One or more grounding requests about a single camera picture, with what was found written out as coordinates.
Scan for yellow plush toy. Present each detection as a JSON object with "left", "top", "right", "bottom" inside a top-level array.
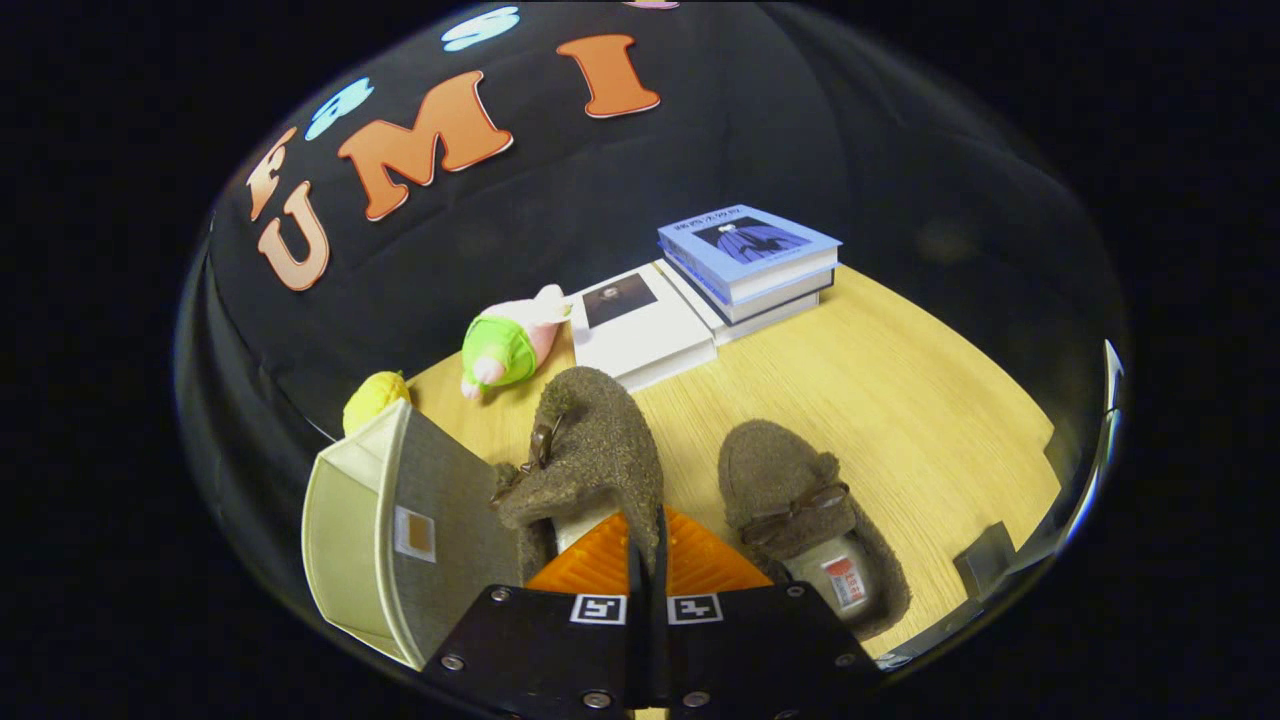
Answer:
[{"left": 342, "top": 370, "right": 411, "bottom": 436}]

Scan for blue cover book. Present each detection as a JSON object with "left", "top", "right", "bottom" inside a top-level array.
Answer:
[{"left": 657, "top": 204, "right": 843, "bottom": 306}]

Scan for pink and green plush toy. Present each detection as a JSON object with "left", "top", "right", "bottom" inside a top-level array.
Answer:
[{"left": 460, "top": 284, "right": 571, "bottom": 401}]

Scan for white book with portrait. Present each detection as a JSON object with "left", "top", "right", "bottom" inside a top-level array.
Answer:
[{"left": 565, "top": 262, "right": 718, "bottom": 393}]

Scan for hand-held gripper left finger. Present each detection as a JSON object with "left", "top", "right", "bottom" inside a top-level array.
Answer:
[{"left": 420, "top": 510, "right": 651, "bottom": 713}]

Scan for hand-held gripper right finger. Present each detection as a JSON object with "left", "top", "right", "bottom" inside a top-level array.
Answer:
[{"left": 653, "top": 506, "right": 883, "bottom": 715}]

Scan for dark edged book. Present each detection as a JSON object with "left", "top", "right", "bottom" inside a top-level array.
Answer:
[{"left": 665, "top": 262, "right": 836, "bottom": 326}]

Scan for brown fuzzy shoe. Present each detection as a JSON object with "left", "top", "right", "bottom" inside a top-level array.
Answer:
[
  {"left": 488, "top": 365, "right": 666, "bottom": 581},
  {"left": 717, "top": 418, "right": 913, "bottom": 641}
]

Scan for black desk clamp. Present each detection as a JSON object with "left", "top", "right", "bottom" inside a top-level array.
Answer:
[{"left": 952, "top": 520, "right": 1021, "bottom": 601}]

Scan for grey fabric storage box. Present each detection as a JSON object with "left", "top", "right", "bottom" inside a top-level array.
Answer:
[{"left": 302, "top": 398, "right": 526, "bottom": 671}]

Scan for white board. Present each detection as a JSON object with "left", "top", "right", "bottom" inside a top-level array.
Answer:
[{"left": 1100, "top": 338, "right": 1128, "bottom": 421}]

